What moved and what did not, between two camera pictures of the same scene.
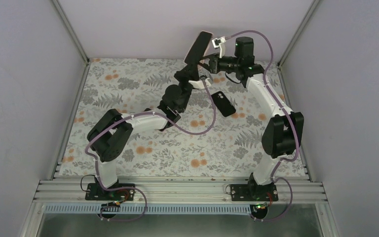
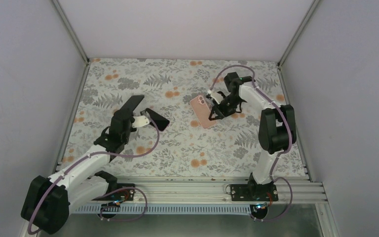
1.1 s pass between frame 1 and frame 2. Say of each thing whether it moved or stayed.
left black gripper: moved
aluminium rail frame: stayed
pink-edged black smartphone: moved
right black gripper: moved
